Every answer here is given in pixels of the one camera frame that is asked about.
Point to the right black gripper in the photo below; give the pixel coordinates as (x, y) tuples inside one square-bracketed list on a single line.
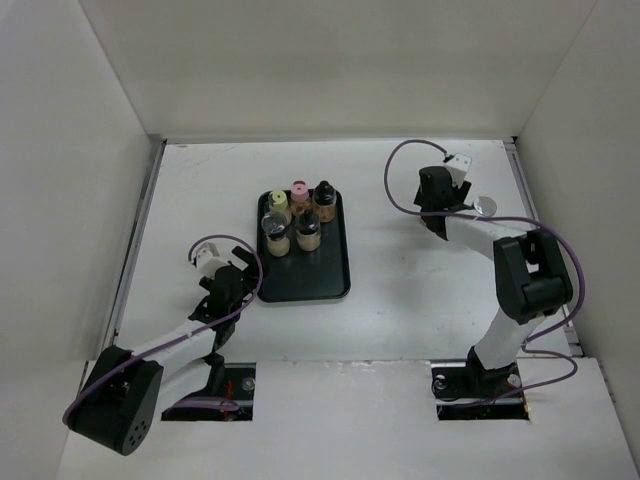
[(466, 186)]

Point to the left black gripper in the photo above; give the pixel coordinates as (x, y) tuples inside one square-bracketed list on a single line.
[(248, 276)]

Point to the grey cap pepper grinder bottle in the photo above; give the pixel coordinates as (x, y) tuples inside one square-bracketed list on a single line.
[(274, 226)]

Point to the yellow cap spice bottle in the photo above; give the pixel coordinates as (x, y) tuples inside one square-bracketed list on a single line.
[(278, 201)]

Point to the black cap grinder bottle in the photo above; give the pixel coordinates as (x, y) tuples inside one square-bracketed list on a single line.
[(308, 233)]

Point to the pink cap spice bottle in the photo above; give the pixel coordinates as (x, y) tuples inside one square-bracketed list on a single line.
[(300, 198)]

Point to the small black cap spice bottle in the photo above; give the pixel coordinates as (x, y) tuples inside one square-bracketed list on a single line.
[(324, 201)]

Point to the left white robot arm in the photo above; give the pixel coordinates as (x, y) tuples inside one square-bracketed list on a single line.
[(115, 407)]

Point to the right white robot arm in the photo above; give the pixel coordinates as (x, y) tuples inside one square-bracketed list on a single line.
[(531, 281)]

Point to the silver cap blue label bottle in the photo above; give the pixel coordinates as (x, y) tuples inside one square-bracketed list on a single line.
[(485, 206)]

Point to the black rectangular plastic tray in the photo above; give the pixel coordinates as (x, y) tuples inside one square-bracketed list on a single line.
[(323, 274)]

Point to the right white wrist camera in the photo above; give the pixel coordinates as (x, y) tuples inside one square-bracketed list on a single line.
[(458, 166)]

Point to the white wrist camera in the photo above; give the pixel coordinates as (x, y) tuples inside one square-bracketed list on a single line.
[(458, 166), (207, 260)]

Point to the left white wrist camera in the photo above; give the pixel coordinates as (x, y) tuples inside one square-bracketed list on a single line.
[(207, 260)]

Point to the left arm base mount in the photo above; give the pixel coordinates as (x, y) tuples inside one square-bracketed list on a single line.
[(208, 389)]

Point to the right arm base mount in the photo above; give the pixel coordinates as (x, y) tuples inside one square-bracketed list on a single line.
[(466, 391)]

